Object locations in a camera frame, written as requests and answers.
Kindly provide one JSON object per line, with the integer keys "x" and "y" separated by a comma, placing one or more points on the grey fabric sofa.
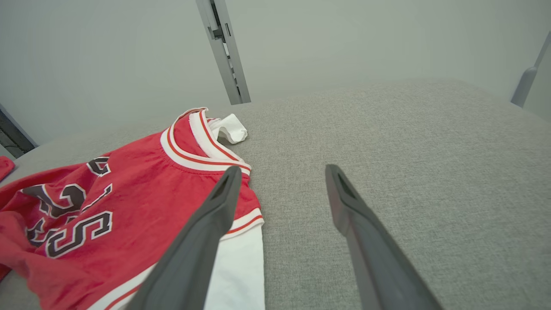
{"x": 387, "y": 150}

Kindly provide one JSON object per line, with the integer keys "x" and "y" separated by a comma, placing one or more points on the red shorts white side stripe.
{"x": 5, "y": 167}

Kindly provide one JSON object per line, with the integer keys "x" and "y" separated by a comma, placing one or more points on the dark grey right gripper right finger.
{"x": 379, "y": 267}

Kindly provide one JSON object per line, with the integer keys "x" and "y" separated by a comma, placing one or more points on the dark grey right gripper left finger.
{"x": 193, "y": 258}

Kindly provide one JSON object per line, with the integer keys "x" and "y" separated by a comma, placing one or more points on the dark grey frame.
{"x": 13, "y": 133}

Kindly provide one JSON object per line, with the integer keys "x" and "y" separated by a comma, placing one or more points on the grey partition post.
{"x": 226, "y": 56}
{"x": 526, "y": 84}

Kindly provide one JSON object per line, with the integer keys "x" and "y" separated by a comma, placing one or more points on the red jersey shirt number print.
{"x": 129, "y": 193}

